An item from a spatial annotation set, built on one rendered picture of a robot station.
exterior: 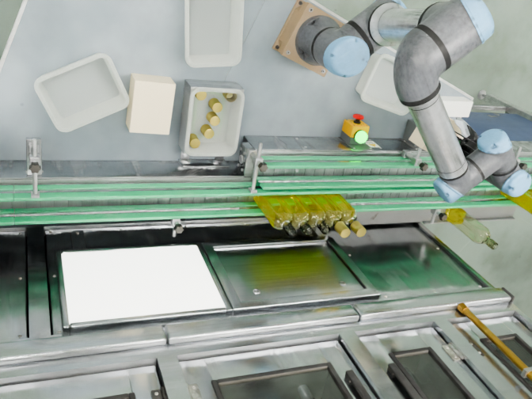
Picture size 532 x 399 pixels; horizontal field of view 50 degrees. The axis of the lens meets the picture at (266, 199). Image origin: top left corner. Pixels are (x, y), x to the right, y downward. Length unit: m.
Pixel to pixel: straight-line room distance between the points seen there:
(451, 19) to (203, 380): 0.98
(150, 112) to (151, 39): 0.21
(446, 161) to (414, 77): 0.27
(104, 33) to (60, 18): 0.12
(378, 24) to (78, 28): 0.83
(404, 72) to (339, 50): 0.38
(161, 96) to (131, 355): 0.76
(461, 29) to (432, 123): 0.22
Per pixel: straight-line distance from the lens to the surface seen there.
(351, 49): 1.63
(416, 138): 1.85
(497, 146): 1.53
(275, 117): 1.96
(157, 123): 1.76
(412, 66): 1.27
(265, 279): 1.69
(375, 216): 2.18
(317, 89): 1.99
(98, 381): 1.40
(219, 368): 1.44
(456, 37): 1.29
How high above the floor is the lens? 2.44
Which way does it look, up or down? 54 degrees down
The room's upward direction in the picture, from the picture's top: 143 degrees clockwise
